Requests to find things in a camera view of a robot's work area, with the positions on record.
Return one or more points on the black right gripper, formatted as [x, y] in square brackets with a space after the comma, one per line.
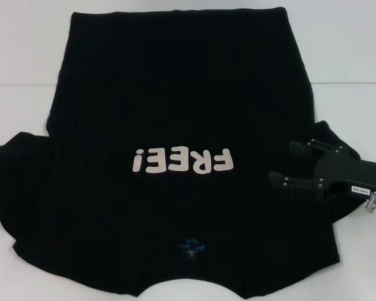
[357, 177]

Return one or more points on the black shirt with FREE print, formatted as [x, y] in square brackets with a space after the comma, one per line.
[175, 94]

